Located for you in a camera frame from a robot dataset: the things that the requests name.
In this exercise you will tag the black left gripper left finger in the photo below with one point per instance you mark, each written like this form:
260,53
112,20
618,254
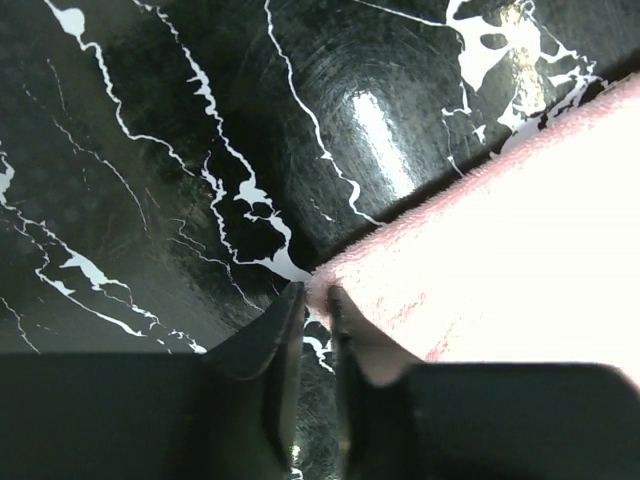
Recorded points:
229,413

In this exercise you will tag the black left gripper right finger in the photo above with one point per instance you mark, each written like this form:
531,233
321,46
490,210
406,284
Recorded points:
402,418

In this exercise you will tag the pink towel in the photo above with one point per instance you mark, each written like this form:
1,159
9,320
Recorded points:
532,257

